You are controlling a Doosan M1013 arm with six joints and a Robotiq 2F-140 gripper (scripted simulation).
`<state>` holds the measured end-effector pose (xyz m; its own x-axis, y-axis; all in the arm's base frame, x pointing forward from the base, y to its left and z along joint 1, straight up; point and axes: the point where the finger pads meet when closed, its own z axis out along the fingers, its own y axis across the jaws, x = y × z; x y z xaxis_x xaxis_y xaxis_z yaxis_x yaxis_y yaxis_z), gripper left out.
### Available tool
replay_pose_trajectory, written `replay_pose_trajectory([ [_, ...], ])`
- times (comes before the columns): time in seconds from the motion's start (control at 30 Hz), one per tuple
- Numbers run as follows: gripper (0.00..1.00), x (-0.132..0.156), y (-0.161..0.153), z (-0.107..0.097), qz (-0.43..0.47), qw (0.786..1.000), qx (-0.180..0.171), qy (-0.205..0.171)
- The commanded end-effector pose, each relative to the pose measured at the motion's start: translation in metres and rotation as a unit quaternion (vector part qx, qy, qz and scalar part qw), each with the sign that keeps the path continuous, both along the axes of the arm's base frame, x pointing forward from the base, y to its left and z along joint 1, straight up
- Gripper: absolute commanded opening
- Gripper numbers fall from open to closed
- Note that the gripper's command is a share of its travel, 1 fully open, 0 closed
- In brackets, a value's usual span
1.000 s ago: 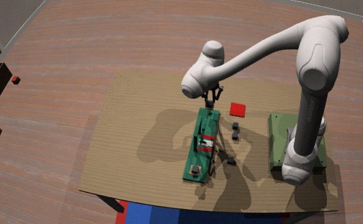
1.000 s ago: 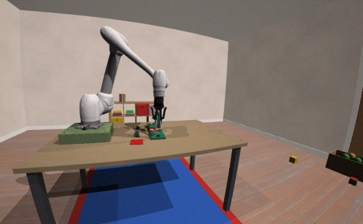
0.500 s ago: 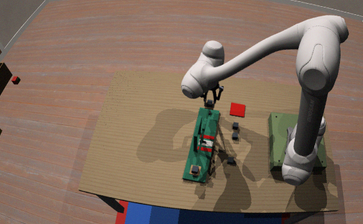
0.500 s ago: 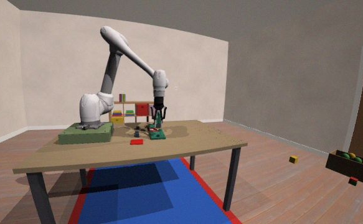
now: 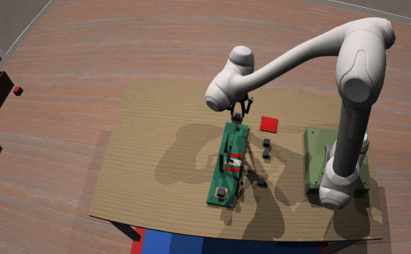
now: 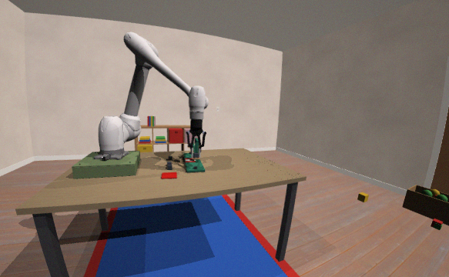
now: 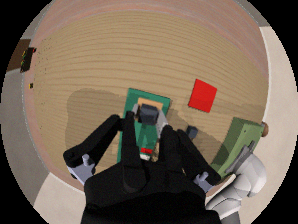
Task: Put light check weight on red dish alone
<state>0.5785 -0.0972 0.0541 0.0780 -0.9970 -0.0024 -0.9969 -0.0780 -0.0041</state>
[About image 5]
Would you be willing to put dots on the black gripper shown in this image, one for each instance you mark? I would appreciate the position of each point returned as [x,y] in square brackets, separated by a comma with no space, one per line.
[250,100]

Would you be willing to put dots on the red flat square plate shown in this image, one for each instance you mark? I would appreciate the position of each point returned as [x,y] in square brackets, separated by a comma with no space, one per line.
[268,124]

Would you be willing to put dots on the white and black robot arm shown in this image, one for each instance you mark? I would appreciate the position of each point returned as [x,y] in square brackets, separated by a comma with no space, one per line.
[360,70]

